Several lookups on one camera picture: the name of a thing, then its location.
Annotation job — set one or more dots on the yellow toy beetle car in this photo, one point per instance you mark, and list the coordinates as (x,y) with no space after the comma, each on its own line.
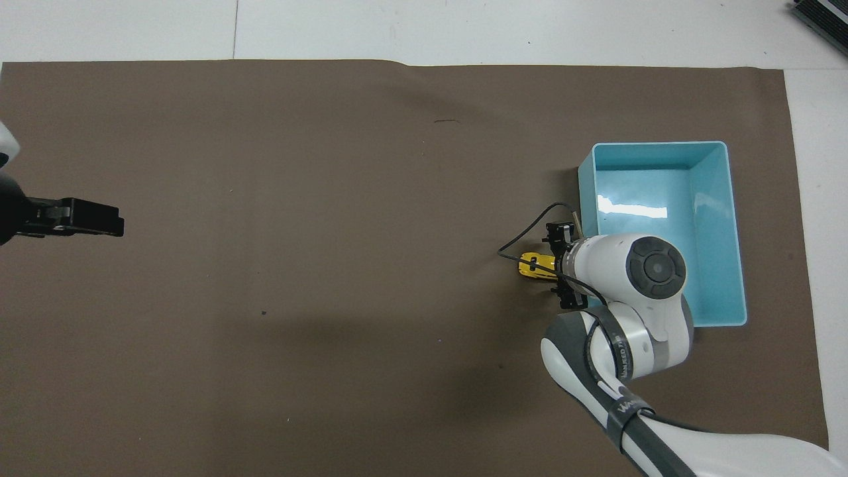
(535,265)

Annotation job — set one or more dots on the light blue plastic bin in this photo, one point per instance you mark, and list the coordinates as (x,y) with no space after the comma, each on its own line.
(662,192)

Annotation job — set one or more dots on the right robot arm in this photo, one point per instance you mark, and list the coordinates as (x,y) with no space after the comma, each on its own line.
(616,260)

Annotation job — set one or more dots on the dark striped corner object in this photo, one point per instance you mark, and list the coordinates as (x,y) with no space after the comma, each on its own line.
(825,14)

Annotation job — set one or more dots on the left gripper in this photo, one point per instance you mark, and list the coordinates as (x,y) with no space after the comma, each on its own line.
(14,212)

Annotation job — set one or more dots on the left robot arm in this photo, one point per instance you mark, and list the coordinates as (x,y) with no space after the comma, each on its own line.
(4,144)

